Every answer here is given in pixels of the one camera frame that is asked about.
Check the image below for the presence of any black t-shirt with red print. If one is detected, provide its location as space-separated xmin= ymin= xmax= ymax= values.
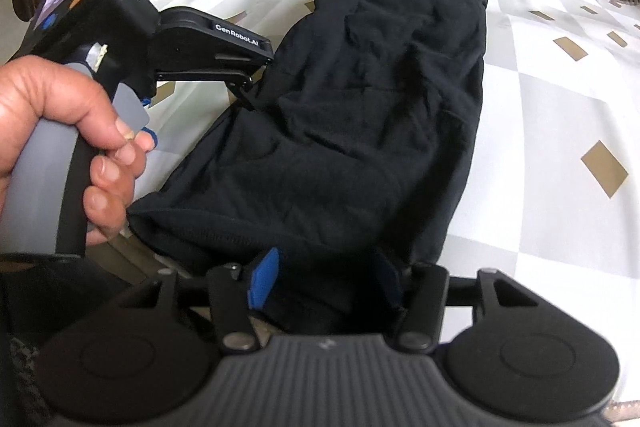
xmin=125 ymin=0 xmax=489 ymax=336

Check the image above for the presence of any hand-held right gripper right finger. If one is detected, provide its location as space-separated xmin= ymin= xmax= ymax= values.
xmin=377 ymin=252 xmax=545 ymax=352

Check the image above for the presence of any person's left hand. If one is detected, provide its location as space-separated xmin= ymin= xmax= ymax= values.
xmin=0 ymin=56 xmax=156 ymax=248

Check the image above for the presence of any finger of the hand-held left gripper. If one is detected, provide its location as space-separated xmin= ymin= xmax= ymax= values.
xmin=225 ymin=72 xmax=261 ymax=112

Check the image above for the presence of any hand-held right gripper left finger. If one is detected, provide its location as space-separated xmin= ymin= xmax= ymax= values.
xmin=112 ymin=247 xmax=280 ymax=353

